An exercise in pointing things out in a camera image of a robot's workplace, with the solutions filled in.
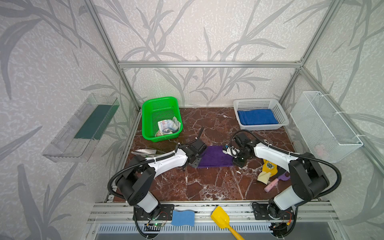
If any purple towel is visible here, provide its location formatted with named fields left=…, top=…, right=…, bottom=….
left=198, top=146, right=233, bottom=168

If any pink item in wire basket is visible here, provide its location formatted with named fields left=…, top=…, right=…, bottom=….
left=314, top=145, right=328, bottom=158

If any yellow packet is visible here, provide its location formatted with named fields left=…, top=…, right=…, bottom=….
left=262, top=159, right=278, bottom=177

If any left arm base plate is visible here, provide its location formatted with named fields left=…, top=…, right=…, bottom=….
left=134, top=204, right=175, bottom=221

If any white light-blue towel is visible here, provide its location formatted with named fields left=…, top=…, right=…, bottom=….
left=156, top=117, right=181, bottom=137

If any clear acrylic wall shelf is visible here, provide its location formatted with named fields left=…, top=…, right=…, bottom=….
left=42, top=94, right=120, bottom=163

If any white wire wall basket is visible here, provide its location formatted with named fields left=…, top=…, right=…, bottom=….
left=291, top=91, right=363, bottom=163

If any silver metal trowel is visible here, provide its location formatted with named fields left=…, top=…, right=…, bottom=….
left=131, top=149, right=166, bottom=158

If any purple small toy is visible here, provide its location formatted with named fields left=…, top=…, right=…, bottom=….
left=277, top=172, right=291, bottom=181

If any pale yellow cloth piece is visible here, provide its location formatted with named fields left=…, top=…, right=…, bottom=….
left=257, top=171, right=271, bottom=185

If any green plastic basket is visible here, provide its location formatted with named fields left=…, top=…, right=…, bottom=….
left=142, top=97, right=183, bottom=143

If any blue sponge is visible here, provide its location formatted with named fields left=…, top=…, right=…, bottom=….
left=171, top=210, right=195, bottom=227

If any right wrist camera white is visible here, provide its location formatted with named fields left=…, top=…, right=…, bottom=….
left=223, top=145, right=238, bottom=158

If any yellow plastic shovel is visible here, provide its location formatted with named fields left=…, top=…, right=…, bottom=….
left=211, top=206, right=244, bottom=240

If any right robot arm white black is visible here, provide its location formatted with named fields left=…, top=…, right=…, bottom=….
left=223, top=130, right=342, bottom=220

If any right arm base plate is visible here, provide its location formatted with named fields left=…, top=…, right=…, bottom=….
left=251, top=202, right=294, bottom=221

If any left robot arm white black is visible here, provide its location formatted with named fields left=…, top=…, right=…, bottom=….
left=107, top=128, right=207, bottom=215

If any blue towel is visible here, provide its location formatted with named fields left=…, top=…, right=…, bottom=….
left=238, top=109, right=278, bottom=126

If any small circuit board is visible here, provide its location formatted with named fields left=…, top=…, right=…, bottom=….
left=144, top=222, right=167, bottom=233

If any white plastic basket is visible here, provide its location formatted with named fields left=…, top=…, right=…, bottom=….
left=234, top=99, right=289, bottom=131

